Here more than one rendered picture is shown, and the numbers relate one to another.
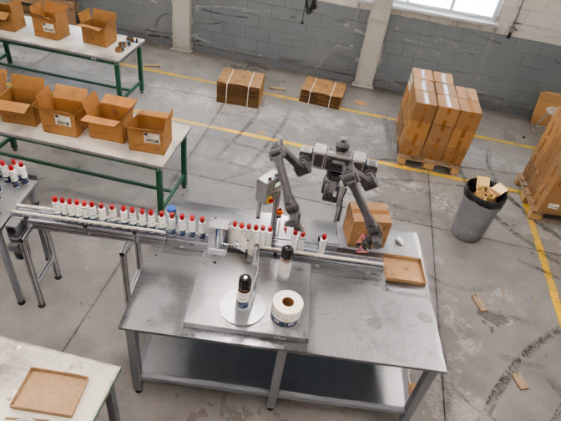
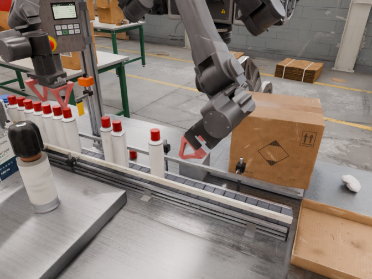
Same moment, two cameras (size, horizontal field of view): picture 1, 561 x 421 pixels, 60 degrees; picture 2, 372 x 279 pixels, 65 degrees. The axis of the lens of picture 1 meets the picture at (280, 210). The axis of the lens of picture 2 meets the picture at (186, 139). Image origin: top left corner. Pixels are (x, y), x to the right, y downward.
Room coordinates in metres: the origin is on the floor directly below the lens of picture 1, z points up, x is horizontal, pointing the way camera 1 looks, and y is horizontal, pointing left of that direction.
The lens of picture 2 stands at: (1.94, -0.83, 1.55)
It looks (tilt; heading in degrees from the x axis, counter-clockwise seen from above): 30 degrees down; 27
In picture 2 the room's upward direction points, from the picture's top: straight up
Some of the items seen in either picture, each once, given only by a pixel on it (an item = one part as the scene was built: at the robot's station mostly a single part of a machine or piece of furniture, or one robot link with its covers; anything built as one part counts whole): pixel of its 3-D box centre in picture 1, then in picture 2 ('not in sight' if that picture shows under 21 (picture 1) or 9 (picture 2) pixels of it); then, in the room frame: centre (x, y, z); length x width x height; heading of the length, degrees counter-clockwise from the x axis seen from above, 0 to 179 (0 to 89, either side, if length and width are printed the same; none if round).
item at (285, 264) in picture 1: (285, 262); (35, 167); (2.39, -0.09, 1.03); 0.09 x 0.09 x 0.30
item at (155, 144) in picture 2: (322, 245); (156, 155); (2.67, -0.35, 0.98); 0.05 x 0.05 x 0.20
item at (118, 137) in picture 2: (301, 242); (119, 145); (2.67, -0.19, 0.98); 0.05 x 0.05 x 0.20
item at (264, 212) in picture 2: (313, 254); (139, 174); (2.63, -0.30, 0.91); 1.07 x 0.01 x 0.02; 91
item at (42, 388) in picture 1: (51, 392); not in sight; (1.33, 1.10, 0.82); 0.34 x 0.24 x 0.03; 90
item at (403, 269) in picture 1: (403, 269); (349, 243); (2.69, -1.00, 0.85); 0.30 x 0.26 x 0.04; 91
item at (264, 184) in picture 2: (315, 243); (149, 153); (2.71, -0.30, 0.96); 1.07 x 0.01 x 0.01; 91
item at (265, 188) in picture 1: (269, 187); (56, 24); (2.75, 0.10, 1.38); 0.17 x 0.10 x 0.19; 146
